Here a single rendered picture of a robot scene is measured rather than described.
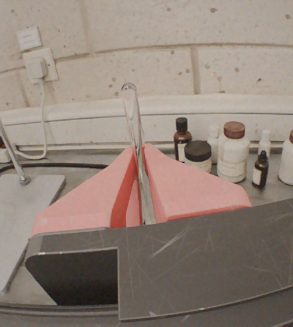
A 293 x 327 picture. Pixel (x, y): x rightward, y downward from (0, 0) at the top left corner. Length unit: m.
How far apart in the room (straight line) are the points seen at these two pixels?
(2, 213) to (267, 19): 0.68
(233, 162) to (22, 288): 0.42
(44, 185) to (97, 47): 0.33
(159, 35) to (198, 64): 0.10
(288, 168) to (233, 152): 0.12
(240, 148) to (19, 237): 0.43
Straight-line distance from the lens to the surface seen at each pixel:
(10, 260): 0.49
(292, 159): 0.51
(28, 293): 0.45
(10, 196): 0.63
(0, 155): 0.78
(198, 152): 0.51
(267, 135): 0.56
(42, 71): 0.66
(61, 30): 0.64
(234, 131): 0.47
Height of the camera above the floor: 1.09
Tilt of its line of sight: 36 degrees down
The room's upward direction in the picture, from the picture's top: 9 degrees counter-clockwise
